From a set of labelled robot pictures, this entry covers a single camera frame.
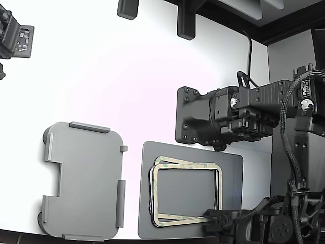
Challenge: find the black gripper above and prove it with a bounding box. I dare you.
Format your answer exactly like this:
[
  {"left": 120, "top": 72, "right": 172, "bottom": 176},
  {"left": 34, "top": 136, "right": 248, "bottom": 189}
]
[{"left": 204, "top": 208, "right": 270, "bottom": 244}]

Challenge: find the beige adhesive rectangular frame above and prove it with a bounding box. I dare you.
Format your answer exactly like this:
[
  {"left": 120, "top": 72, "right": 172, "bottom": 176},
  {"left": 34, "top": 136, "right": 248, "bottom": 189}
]
[
  {"left": 153, "top": 156, "right": 219, "bottom": 227},
  {"left": 148, "top": 163, "right": 223, "bottom": 227}
]

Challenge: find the light gray plastic box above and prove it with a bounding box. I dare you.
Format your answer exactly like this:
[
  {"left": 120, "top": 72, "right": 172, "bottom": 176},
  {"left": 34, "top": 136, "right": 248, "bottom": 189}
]
[{"left": 37, "top": 121, "right": 128, "bottom": 241}]

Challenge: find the dark gray foam mat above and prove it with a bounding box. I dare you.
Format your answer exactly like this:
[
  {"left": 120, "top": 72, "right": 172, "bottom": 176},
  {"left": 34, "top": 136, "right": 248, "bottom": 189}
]
[{"left": 138, "top": 141, "right": 244, "bottom": 239}]

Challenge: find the gray panel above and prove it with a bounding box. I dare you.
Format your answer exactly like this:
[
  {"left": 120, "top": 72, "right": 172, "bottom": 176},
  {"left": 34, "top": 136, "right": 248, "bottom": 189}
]
[{"left": 219, "top": 0, "right": 264, "bottom": 21}]

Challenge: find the short black braided cable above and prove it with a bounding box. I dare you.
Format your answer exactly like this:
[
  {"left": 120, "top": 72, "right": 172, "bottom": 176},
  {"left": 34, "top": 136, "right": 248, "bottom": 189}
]
[{"left": 227, "top": 197, "right": 271, "bottom": 227}]

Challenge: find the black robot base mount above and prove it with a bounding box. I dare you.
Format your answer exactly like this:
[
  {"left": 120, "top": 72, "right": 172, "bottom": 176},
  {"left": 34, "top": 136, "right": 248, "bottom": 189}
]
[{"left": 175, "top": 86, "right": 275, "bottom": 153}]

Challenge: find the long black braided cable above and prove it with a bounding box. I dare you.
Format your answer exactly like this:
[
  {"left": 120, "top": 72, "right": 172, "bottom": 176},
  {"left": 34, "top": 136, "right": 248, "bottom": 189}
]
[{"left": 278, "top": 68, "right": 325, "bottom": 190}]

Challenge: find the thin black cable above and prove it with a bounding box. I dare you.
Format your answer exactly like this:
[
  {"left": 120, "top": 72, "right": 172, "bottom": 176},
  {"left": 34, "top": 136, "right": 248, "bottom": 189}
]
[{"left": 240, "top": 28, "right": 254, "bottom": 78}]

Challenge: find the long black mounting bracket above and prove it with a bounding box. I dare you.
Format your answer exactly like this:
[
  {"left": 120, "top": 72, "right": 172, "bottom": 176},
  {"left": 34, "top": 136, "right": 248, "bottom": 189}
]
[{"left": 177, "top": 0, "right": 197, "bottom": 41}]

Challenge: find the black shelf frame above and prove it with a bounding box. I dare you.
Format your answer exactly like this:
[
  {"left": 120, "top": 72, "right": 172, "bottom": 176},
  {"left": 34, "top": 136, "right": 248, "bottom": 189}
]
[{"left": 162, "top": 0, "right": 325, "bottom": 47}]

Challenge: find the short black mounting bracket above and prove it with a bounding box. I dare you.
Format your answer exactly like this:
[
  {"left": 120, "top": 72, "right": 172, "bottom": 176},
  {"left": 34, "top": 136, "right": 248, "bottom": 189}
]
[{"left": 116, "top": 0, "right": 140, "bottom": 20}]

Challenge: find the black camera with circuit board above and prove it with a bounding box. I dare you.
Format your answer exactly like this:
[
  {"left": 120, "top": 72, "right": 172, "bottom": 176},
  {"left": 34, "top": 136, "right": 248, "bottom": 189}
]
[{"left": 0, "top": 0, "right": 35, "bottom": 60}]

